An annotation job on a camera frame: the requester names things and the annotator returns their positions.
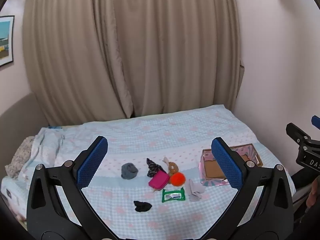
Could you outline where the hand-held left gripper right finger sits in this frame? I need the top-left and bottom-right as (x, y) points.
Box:
(200, 137), (294, 240)

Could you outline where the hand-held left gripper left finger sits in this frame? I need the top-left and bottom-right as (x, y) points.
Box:
(26, 135), (118, 240)

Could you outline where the pink patterned cardboard box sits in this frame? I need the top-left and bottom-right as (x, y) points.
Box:
(199, 143), (264, 187)

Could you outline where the dark grey sock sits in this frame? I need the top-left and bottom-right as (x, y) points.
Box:
(121, 162), (139, 180)

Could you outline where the light grey sock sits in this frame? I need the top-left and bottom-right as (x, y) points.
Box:
(187, 179), (207, 202)

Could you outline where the orange pompom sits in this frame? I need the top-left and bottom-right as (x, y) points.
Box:
(170, 172), (186, 186)

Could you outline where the brown plush toy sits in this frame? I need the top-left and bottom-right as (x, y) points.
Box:
(162, 157), (179, 177)

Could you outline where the dark patterned cloth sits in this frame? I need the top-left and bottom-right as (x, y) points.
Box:
(146, 158), (167, 178)

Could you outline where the green wipes packet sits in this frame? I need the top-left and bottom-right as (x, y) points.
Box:
(161, 187), (186, 203)

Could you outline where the black sock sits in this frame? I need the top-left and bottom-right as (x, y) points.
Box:
(133, 200), (153, 213)

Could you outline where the pink zip pouch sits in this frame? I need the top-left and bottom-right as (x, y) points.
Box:
(148, 170), (171, 189)

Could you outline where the person's right hand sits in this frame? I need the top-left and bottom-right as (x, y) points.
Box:
(306, 179), (320, 208)

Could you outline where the crumpled light blue blanket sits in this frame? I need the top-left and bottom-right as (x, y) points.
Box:
(25, 127), (66, 172)

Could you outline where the light blue checked bed sheet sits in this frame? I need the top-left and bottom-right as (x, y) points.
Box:
(0, 104), (297, 240)

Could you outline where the beige knitted cloth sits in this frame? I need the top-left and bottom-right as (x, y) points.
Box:
(5, 136), (36, 180)

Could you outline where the beige padded headboard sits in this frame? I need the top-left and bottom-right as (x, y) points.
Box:
(0, 92), (50, 179)

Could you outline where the beige curtain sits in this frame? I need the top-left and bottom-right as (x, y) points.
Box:
(22, 0), (245, 126)

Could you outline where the framed wall picture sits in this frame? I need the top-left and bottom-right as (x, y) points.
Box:
(0, 15), (15, 67)

